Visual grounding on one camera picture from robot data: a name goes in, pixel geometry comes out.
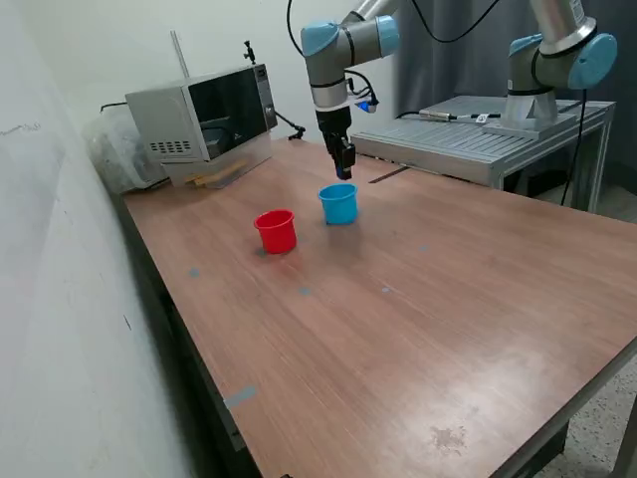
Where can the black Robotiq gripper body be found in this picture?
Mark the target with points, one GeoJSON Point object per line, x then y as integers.
{"type": "Point", "coordinates": [334, 122]}

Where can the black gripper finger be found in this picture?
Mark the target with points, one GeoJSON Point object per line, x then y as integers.
{"type": "Point", "coordinates": [332, 149]}
{"type": "Point", "coordinates": [348, 157]}

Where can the grey UR5e robot arm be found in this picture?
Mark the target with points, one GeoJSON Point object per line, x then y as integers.
{"type": "Point", "coordinates": [338, 45]}

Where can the blue plastic bin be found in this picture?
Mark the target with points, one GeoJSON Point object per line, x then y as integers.
{"type": "Point", "coordinates": [339, 206]}

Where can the red plastic bin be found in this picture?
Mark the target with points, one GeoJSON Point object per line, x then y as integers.
{"type": "Point", "coordinates": [275, 234]}

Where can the dark strip on table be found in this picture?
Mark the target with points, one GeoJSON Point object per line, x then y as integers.
{"type": "Point", "coordinates": [388, 174]}

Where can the clear acrylic box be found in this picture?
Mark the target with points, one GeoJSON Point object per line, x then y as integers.
{"type": "Point", "coordinates": [251, 154]}

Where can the aluminium slotted robot stand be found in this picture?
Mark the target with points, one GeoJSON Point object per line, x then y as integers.
{"type": "Point", "coordinates": [448, 144]}

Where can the long wooden stick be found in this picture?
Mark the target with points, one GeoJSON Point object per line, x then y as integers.
{"type": "Point", "coordinates": [224, 171]}

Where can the dark grey curtain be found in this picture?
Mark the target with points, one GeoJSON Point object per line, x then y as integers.
{"type": "Point", "coordinates": [448, 74]}

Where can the short wooden block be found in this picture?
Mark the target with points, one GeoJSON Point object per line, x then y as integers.
{"type": "Point", "coordinates": [191, 181]}

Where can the aluminium robot mounting plate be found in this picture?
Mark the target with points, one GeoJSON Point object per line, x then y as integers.
{"type": "Point", "coordinates": [497, 128]}

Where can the clear plastic rod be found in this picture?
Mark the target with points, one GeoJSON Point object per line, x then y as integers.
{"type": "Point", "coordinates": [180, 55]}

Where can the silver microwave oven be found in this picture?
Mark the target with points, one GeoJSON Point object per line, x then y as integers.
{"type": "Point", "coordinates": [164, 114]}

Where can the clear plastic bag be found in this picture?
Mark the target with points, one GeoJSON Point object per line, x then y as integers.
{"type": "Point", "coordinates": [112, 154]}

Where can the long blue tape strip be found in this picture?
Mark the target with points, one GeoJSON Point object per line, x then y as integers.
{"type": "Point", "coordinates": [240, 397]}

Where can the blue lit wrist camera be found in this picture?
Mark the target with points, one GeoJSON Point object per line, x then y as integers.
{"type": "Point", "coordinates": [367, 104]}

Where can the black clamp mount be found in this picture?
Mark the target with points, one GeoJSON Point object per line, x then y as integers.
{"type": "Point", "coordinates": [249, 50]}

